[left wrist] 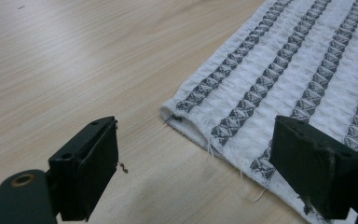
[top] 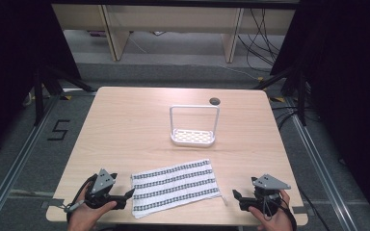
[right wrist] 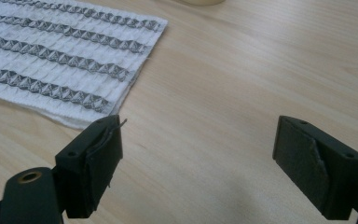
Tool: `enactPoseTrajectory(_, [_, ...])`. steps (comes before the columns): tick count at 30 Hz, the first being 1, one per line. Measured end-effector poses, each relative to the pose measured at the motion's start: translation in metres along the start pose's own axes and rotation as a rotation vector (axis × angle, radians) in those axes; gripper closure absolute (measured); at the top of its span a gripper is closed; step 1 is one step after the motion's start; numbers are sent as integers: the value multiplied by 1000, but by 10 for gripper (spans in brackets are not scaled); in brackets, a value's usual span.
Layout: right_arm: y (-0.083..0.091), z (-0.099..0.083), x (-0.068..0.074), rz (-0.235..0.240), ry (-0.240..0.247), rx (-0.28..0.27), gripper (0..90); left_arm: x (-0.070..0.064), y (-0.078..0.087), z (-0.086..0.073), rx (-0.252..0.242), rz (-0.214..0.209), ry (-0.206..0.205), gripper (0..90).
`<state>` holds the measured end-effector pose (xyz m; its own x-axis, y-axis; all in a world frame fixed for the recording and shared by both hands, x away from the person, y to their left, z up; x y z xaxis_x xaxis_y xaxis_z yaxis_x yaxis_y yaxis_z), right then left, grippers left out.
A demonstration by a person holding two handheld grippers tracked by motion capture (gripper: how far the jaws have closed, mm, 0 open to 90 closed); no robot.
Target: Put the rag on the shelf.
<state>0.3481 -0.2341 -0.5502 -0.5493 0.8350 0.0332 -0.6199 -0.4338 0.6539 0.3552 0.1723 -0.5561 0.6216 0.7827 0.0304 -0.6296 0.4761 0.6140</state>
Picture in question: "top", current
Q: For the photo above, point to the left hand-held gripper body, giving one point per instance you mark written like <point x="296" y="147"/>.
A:
<point x="102" y="184"/>

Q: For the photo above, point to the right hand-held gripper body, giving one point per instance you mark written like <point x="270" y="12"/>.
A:
<point x="265" y="191"/>

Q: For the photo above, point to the person's right hand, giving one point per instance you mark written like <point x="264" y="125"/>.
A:
<point x="274" y="218"/>

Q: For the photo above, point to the person's left hand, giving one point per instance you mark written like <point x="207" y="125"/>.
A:
<point x="85" y="215"/>

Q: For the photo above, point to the grey tape strip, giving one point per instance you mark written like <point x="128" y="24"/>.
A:
<point x="53" y="203"/>
<point x="299" y="210"/>

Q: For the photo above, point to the white green striped towel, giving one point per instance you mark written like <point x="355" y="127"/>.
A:
<point x="175" y="187"/>

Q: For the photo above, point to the white plastic rack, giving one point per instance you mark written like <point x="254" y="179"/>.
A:
<point x="193" y="136"/>

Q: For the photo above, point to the black metal stand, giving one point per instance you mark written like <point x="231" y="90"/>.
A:
<point x="46" y="86"/>
<point x="294" y="86"/>

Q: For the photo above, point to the dark curtain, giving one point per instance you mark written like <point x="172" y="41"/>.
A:
<point x="13" y="64"/>
<point x="350" y="80"/>

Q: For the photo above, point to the beige wooden desk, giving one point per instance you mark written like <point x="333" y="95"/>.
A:
<point x="173" y="19"/>

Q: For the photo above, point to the aluminium floor rail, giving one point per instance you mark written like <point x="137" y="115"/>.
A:
<point x="324" y="176"/>
<point x="16" y="160"/>

